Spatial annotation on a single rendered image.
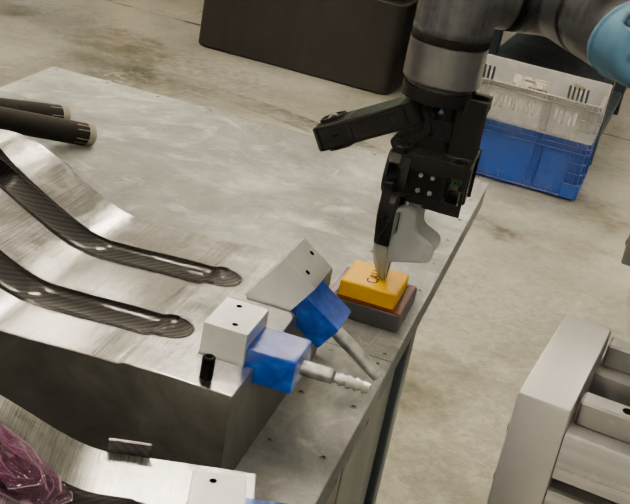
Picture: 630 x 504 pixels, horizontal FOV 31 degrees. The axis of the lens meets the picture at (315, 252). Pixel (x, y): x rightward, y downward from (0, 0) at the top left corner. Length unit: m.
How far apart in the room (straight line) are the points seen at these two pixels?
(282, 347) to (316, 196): 0.61
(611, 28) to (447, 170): 0.22
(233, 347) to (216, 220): 0.49
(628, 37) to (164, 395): 0.46
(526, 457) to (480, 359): 2.19
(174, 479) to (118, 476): 0.04
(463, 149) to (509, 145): 3.07
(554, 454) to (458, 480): 1.71
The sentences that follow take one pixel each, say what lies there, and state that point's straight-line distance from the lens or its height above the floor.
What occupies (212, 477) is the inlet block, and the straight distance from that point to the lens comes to 0.76.
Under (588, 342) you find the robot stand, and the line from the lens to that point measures 0.79.
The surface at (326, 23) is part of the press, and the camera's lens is 5.01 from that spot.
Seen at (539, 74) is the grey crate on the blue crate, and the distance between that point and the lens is 4.49.
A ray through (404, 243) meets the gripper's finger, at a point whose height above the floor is 0.89.
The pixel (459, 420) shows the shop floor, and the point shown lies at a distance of 2.63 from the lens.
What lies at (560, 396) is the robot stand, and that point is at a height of 0.99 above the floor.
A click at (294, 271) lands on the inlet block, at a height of 0.93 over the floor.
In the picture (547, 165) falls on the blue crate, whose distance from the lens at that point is 4.17.
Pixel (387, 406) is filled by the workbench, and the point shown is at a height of 0.44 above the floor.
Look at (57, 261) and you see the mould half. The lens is 1.00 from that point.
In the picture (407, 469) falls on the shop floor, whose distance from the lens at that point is 2.41.
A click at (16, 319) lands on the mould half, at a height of 0.88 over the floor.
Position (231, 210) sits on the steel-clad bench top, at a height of 0.80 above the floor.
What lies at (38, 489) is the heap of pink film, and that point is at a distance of 0.75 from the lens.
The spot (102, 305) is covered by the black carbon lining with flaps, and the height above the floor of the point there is 0.88.
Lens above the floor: 1.32
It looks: 24 degrees down
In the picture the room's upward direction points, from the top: 11 degrees clockwise
